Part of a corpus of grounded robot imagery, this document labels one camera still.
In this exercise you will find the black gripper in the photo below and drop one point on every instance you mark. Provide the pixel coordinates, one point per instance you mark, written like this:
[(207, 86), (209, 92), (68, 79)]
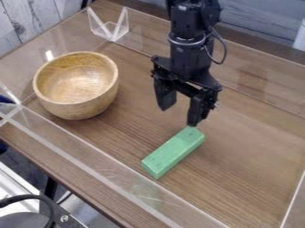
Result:
[(184, 73)]

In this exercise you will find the green rectangular block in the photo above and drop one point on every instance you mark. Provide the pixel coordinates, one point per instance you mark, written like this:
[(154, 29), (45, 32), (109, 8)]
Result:
[(173, 151)]

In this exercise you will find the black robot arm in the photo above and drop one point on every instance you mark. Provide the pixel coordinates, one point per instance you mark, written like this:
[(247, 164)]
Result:
[(193, 18)]

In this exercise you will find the brown wooden bowl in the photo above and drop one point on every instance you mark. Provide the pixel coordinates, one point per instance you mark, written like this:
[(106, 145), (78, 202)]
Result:
[(77, 84)]

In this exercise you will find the clear acrylic tray walls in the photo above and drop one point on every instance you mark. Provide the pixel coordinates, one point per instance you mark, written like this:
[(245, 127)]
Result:
[(236, 183)]

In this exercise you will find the white object at right edge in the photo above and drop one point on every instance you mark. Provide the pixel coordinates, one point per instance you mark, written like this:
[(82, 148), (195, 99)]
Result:
[(300, 38)]

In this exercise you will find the black table leg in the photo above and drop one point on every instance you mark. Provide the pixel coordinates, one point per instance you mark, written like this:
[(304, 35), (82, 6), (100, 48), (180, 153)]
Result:
[(51, 187)]

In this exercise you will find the grey metal bracket with screw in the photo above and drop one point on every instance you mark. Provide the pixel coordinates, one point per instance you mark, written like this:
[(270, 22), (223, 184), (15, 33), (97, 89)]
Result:
[(64, 219)]

